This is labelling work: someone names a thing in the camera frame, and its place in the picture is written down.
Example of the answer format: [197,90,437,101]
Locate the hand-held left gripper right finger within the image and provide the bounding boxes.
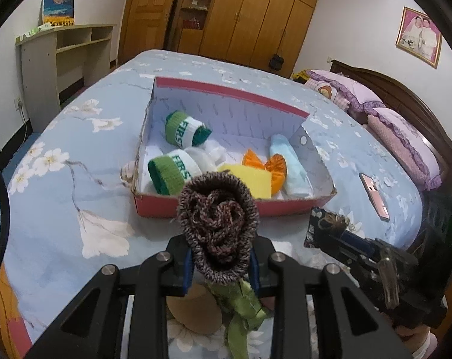
[248,237,414,359]

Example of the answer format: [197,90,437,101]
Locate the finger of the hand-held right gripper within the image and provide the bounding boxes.
[314,236,384,283]
[318,213,382,257]

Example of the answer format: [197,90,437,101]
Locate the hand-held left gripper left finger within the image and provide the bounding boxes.
[25,237,194,359]

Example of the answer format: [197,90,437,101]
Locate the dark floral cloth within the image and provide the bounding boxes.
[304,207,363,249]

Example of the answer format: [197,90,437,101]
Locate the purple knit sock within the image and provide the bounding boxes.
[177,172,259,284]

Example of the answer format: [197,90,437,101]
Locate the yellow sponge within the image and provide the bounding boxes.
[218,163,273,200]

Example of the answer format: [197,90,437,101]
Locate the light blue cloth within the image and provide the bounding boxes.
[270,135,309,198]

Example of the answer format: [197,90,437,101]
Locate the green and white sock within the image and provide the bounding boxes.
[148,149,208,195]
[165,110,212,149]

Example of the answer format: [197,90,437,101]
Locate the orange fabric bow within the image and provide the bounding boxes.
[242,148,287,195]

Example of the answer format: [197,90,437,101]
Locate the white knit sock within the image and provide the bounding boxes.
[201,144,230,167]

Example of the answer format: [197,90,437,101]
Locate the red cardboard box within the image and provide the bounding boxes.
[131,77,338,218]

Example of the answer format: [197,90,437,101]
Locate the beige foam pad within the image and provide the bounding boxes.
[167,284,224,335]

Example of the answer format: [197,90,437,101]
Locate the green satin ribbon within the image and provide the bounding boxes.
[205,279,271,359]

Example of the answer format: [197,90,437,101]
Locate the pink phone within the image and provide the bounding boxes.
[359,173,391,220]

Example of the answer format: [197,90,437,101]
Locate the purple cartoon pillow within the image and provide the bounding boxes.
[306,69,386,115]

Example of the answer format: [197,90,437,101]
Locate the dark wooden headboard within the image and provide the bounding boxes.
[331,59,452,203]

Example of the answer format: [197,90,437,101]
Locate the beige desk with shelves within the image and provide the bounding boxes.
[16,24,116,133]

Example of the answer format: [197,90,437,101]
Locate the wooden wardrobe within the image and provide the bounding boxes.
[199,0,322,79]

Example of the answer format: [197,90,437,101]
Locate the wooden door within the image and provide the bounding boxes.
[119,0,182,64]

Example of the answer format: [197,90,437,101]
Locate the wooden corner shelf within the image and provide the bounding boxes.
[171,0,223,55]

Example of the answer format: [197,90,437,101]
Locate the green and white papers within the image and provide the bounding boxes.
[18,23,52,40]

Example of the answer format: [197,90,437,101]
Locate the blue and yellow painting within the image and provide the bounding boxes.
[42,0,75,28]

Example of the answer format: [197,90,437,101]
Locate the framed wall photo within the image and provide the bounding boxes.
[395,6,442,69]

